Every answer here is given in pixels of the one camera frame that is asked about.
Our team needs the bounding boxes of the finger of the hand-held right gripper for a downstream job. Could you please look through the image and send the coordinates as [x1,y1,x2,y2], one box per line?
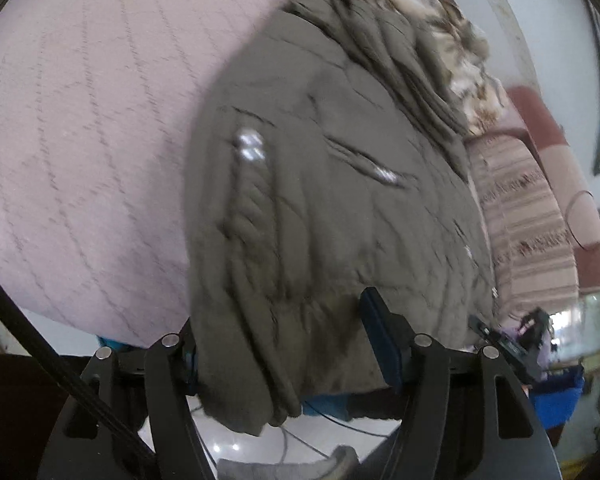
[467,315,531,378]

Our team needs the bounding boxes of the blue plastic basin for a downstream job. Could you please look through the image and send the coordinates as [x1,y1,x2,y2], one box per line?
[527,364,587,432]

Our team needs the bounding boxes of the blue slipper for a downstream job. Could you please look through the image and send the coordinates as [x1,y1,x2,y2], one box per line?
[300,392,352,418]

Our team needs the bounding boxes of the pink upholstered sofa back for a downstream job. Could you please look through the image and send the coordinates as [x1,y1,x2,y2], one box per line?
[506,85,600,295]

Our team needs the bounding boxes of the thick black braided cable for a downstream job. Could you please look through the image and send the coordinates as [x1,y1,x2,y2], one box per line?
[0,265,156,461]

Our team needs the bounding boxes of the grey-brown quilted hooded jacket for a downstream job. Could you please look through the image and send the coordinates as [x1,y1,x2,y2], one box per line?
[182,0,498,437]

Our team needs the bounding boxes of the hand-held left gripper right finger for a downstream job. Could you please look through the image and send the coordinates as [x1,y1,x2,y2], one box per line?
[359,287,537,480]

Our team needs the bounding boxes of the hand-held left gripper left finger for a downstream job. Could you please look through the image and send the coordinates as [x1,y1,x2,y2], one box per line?
[50,317,216,480]

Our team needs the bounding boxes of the thin black floor cable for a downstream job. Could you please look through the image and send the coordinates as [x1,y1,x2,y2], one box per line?
[200,412,406,466]

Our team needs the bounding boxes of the striped pink cushion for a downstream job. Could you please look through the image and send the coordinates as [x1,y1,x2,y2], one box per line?
[464,132,581,331]

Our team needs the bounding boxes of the bed with pink quilted sheet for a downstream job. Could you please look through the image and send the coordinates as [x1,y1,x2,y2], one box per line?
[0,0,311,351]

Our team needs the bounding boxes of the beige brown floral blanket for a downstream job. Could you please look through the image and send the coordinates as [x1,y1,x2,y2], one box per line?
[360,0,506,136]

